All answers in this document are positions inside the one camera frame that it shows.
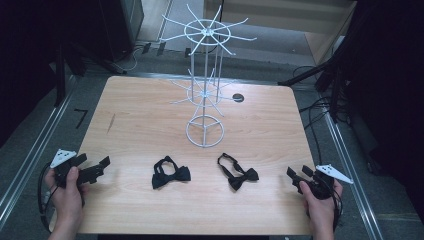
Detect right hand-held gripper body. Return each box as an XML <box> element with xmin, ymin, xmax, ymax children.
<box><xmin>297</xmin><ymin>163</ymin><xmax>355</xmax><ymax>201</ymax></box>

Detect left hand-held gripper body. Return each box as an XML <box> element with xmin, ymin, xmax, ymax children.
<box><xmin>49</xmin><ymin>148</ymin><xmax>102</xmax><ymax>188</ymax></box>

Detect black bow tie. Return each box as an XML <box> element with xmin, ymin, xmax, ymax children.
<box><xmin>217</xmin><ymin>152</ymin><xmax>260</xmax><ymax>192</ymax></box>
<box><xmin>151</xmin><ymin>155</ymin><xmax>192</xmax><ymax>190</ymax></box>

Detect white wire display rack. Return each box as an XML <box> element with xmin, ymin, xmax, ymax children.
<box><xmin>159</xmin><ymin>3</ymin><xmax>258</xmax><ymax>149</ymax></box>

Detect person's right hand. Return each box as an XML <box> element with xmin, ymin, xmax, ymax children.
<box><xmin>298</xmin><ymin>179</ymin><xmax>344</xmax><ymax>232</ymax></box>

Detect person's left hand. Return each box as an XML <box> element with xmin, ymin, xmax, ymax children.
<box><xmin>44</xmin><ymin>166</ymin><xmax>87</xmax><ymax>232</ymax></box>

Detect black metal stand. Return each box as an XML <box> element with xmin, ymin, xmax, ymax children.
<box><xmin>277</xmin><ymin>33</ymin><xmax>359</xmax><ymax>124</ymax></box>
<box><xmin>53</xmin><ymin>39</ymin><xmax>128</xmax><ymax>108</ymax></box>

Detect black cabinet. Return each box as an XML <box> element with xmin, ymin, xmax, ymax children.
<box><xmin>98</xmin><ymin>0</ymin><xmax>145</xmax><ymax>63</ymax></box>

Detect right hand-held gripper black cable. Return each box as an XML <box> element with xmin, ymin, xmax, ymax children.
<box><xmin>329</xmin><ymin>182</ymin><xmax>345</xmax><ymax>233</ymax></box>

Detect hand-held gripper black cable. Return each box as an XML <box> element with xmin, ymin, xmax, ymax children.
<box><xmin>37</xmin><ymin>161</ymin><xmax>60</xmax><ymax>234</ymax></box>
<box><xmin>329</xmin><ymin>182</ymin><xmax>345</xmax><ymax>233</ymax></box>

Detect metal floor rail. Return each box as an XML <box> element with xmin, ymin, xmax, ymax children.
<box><xmin>323</xmin><ymin>111</ymin><xmax>385</xmax><ymax>240</ymax></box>
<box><xmin>0</xmin><ymin>74</ymin><xmax>78</xmax><ymax>221</ymax></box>

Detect left hand-held gripper black cable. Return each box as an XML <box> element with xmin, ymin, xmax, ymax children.
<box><xmin>37</xmin><ymin>161</ymin><xmax>60</xmax><ymax>234</ymax></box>

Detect black floor cables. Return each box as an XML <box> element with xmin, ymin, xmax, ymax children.
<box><xmin>291</xmin><ymin>64</ymin><xmax>351</xmax><ymax>165</ymax></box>

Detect white floor cable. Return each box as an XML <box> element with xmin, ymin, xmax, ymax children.
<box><xmin>121</xmin><ymin>45</ymin><xmax>144</xmax><ymax>73</ymax></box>

